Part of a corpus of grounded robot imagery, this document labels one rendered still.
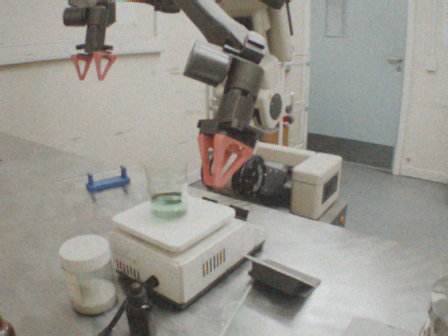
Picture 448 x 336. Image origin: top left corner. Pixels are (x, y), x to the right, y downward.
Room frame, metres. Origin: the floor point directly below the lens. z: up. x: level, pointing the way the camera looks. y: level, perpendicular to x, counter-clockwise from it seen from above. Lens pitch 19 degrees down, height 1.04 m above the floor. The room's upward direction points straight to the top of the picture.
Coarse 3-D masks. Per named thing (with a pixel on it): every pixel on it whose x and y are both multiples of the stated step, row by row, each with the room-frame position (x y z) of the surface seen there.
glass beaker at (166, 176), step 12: (168, 156) 0.44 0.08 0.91; (156, 168) 0.39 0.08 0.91; (168, 168) 0.39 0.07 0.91; (180, 168) 0.40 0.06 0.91; (156, 180) 0.39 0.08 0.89; (168, 180) 0.39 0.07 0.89; (180, 180) 0.40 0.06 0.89; (156, 192) 0.39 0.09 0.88; (168, 192) 0.39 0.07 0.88; (180, 192) 0.40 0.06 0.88; (156, 204) 0.39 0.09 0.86; (168, 204) 0.39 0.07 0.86; (180, 204) 0.40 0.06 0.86; (156, 216) 0.39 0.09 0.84; (168, 216) 0.39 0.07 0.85; (180, 216) 0.40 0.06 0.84
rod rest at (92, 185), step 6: (126, 168) 0.76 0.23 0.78; (90, 174) 0.71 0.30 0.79; (126, 174) 0.76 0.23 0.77; (90, 180) 0.71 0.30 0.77; (96, 180) 0.74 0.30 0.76; (102, 180) 0.74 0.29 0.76; (108, 180) 0.74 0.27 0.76; (114, 180) 0.74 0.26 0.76; (120, 180) 0.74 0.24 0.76; (126, 180) 0.75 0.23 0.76; (90, 186) 0.71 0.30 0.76; (96, 186) 0.71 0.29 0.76; (102, 186) 0.72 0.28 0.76; (108, 186) 0.73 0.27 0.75
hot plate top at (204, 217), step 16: (144, 208) 0.43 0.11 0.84; (192, 208) 0.43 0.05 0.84; (208, 208) 0.43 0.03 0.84; (224, 208) 0.43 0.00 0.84; (128, 224) 0.38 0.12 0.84; (144, 224) 0.39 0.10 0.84; (160, 224) 0.39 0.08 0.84; (176, 224) 0.39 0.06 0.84; (192, 224) 0.39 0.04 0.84; (208, 224) 0.39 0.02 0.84; (160, 240) 0.35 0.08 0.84; (176, 240) 0.35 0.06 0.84; (192, 240) 0.35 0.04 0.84
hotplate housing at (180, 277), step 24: (120, 240) 0.38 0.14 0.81; (144, 240) 0.38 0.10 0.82; (216, 240) 0.39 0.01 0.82; (240, 240) 0.43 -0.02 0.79; (264, 240) 0.49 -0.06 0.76; (120, 264) 0.39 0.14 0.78; (144, 264) 0.36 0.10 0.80; (168, 264) 0.34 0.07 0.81; (192, 264) 0.34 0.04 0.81; (216, 264) 0.38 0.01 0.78; (144, 288) 0.33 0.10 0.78; (168, 288) 0.34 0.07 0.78; (192, 288) 0.34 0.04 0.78
